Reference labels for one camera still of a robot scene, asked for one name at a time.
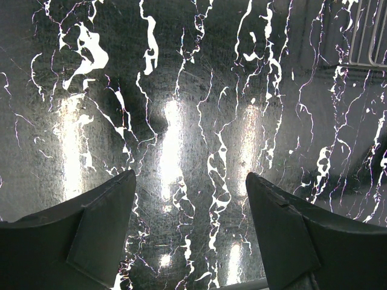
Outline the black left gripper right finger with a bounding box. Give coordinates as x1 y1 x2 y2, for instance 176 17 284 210
246 172 386 289

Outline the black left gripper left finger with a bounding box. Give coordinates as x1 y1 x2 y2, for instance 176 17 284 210
1 170 136 289

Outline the dark wire dish rack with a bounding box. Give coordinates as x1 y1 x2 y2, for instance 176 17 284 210
348 0 386 71

